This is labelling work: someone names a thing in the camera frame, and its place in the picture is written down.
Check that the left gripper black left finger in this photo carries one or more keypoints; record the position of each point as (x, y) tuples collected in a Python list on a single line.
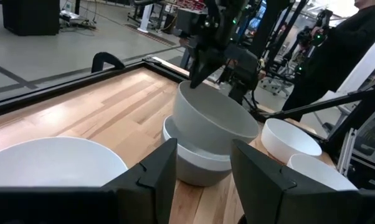
[(156, 186)]

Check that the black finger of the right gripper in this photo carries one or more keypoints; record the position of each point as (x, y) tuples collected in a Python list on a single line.
[(203, 70)]

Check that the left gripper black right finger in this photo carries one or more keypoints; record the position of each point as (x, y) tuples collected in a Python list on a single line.
[(256, 186)]

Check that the light grey bowl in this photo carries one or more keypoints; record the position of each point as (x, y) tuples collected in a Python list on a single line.
[(212, 118)]

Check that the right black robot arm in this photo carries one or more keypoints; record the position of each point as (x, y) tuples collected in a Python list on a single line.
[(221, 18)]

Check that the dark grey bowl white rim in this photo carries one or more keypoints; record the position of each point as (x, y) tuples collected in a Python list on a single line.
[(193, 169)]

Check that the white tower pillar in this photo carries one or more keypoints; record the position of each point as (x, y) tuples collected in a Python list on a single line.
[(145, 17)]

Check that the grey mesh office chair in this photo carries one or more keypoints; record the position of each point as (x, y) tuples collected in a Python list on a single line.
[(372, 140)]

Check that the person with headphones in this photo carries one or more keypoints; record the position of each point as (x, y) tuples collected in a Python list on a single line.
[(337, 56)]

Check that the grey floor equipment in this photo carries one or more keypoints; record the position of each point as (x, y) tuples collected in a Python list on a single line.
[(77, 18)]

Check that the black cabinet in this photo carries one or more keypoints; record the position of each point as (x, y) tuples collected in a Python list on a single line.
[(31, 17)]

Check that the black camera rig post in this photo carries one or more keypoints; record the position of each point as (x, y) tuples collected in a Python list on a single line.
[(268, 25)]

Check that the black frame brace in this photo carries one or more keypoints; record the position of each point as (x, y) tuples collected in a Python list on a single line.
[(315, 105)]

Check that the black slanted frame strut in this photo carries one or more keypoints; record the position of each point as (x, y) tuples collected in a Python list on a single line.
[(355, 121)]

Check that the black metal table frame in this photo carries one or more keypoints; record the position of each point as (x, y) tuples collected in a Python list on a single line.
[(66, 87)]

